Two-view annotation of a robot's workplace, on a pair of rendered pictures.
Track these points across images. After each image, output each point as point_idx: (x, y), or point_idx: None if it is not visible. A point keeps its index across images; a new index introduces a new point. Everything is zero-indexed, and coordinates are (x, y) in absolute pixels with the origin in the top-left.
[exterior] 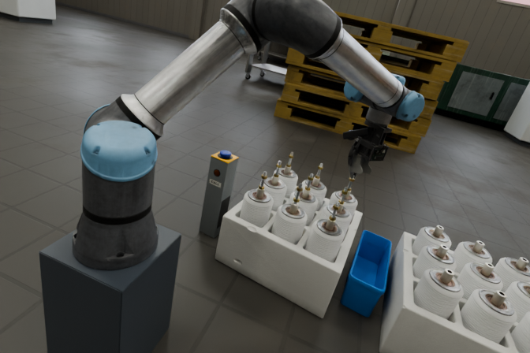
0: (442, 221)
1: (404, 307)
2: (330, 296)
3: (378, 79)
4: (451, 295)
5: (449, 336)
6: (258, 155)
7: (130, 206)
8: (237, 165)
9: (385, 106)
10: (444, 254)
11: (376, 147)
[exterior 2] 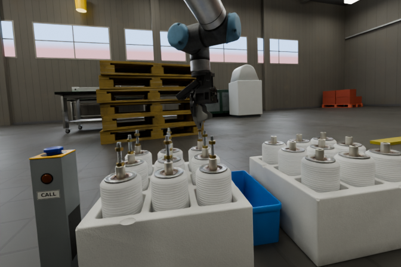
0: (246, 154)
1: (318, 199)
2: (252, 241)
3: None
4: (336, 164)
5: (357, 201)
6: (98, 171)
7: None
8: (79, 186)
9: (217, 25)
10: (296, 146)
11: (210, 90)
